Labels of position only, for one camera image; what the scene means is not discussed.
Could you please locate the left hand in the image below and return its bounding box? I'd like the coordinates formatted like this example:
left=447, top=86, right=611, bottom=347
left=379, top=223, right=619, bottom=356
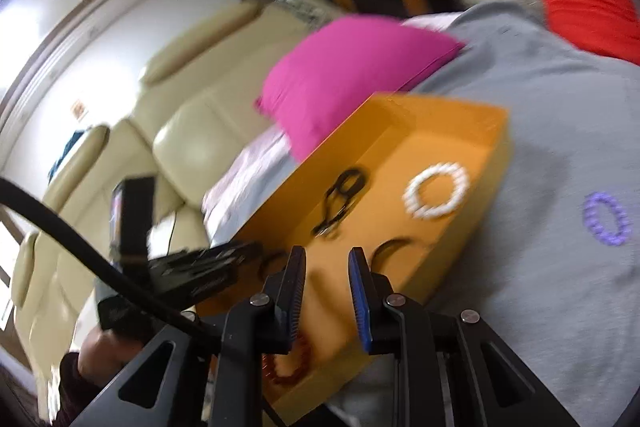
left=77, top=326, right=143, bottom=388

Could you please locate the grey bed blanket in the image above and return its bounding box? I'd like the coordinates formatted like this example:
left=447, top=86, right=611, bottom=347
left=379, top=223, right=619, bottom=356
left=204, top=1, right=640, bottom=427

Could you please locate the dark maroon bangle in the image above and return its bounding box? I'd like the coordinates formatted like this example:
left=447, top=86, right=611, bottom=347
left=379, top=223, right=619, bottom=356
left=369, top=236, right=428, bottom=273

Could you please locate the orange cardboard box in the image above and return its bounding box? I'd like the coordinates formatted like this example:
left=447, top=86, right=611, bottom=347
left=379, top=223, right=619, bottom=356
left=199, top=91, right=512, bottom=425

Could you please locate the beige leather sofa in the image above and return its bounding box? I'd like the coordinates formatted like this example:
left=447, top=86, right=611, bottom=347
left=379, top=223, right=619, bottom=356
left=11, top=0, right=341, bottom=388

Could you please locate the pink cushion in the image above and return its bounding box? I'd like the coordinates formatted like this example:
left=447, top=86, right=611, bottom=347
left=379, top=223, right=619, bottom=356
left=255, top=15, right=464, bottom=161

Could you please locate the red bead bracelet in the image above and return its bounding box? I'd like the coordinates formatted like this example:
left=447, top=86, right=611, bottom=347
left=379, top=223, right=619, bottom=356
left=260, top=330, right=314, bottom=389

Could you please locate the purple bead bracelet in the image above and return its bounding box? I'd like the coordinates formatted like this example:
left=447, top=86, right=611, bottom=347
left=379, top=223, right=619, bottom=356
left=581, top=190, right=633, bottom=247

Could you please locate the white bead bracelet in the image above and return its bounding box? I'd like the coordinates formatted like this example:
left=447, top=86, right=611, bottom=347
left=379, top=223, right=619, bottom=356
left=402, top=161, right=471, bottom=221

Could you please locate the black cable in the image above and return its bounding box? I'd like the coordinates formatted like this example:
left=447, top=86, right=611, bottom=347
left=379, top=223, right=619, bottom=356
left=0, top=176, right=227, bottom=353

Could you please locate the black hair tie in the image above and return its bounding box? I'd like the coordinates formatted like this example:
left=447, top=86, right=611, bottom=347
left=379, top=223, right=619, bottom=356
left=310, top=167, right=370, bottom=241

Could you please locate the red cushion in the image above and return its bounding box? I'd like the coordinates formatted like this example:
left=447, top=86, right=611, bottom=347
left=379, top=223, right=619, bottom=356
left=542, top=0, right=640, bottom=65

